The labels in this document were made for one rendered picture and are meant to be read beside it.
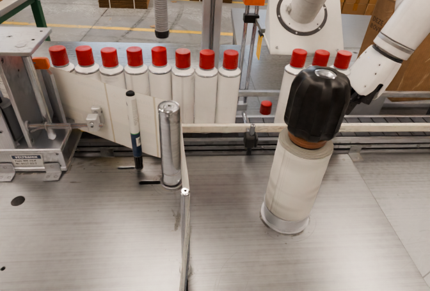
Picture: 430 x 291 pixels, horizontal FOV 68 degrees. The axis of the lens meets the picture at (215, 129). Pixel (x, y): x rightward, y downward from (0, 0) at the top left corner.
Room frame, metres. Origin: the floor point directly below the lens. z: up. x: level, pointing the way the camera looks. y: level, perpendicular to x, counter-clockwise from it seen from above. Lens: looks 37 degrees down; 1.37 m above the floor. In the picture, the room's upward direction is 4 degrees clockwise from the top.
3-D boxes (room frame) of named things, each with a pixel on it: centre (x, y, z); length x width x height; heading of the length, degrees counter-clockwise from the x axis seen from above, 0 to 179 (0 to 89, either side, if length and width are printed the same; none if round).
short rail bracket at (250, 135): (0.58, -0.09, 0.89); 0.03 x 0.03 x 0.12; 7
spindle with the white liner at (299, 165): (0.39, -0.14, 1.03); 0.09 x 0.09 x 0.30
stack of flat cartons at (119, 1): (4.58, 1.36, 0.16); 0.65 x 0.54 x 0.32; 97
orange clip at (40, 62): (0.55, 0.34, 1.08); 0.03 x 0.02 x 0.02; 97
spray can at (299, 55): (0.69, -0.18, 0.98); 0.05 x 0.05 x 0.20
